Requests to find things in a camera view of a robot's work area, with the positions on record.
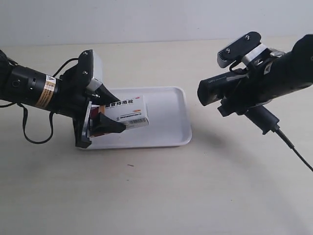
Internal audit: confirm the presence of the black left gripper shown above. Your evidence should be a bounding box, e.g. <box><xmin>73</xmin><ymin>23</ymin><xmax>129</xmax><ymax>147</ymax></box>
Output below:
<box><xmin>50</xmin><ymin>66</ymin><xmax>126</xmax><ymax>149</ymax></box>

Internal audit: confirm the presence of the black cable loop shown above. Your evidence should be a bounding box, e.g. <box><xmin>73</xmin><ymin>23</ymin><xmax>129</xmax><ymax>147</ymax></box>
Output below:
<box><xmin>0</xmin><ymin>57</ymin><xmax>80</xmax><ymax>144</ymax></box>

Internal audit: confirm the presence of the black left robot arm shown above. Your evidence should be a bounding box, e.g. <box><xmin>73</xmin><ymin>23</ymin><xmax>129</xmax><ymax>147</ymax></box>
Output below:
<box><xmin>0</xmin><ymin>49</ymin><xmax>126</xmax><ymax>148</ymax></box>

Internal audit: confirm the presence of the white red medicine box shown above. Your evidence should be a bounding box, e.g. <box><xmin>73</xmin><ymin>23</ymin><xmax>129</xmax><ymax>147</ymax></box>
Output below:
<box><xmin>89</xmin><ymin>95</ymin><xmax>149</xmax><ymax>137</ymax></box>

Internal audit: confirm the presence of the white plastic tray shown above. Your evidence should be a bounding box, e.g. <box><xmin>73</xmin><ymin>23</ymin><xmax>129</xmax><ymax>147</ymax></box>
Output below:
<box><xmin>85</xmin><ymin>86</ymin><xmax>192</xmax><ymax>151</ymax></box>

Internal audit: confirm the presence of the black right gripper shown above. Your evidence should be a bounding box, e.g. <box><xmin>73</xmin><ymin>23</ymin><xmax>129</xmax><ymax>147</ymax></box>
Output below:
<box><xmin>218</xmin><ymin>47</ymin><xmax>281</xmax><ymax>117</ymax></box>

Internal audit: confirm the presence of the black handheld barcode scanner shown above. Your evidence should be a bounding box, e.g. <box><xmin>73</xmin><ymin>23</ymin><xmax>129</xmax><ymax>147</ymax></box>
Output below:
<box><xmin>197</xmin><ymin>71</ymin><xmax>280</xmax><ymax>135</ymax></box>

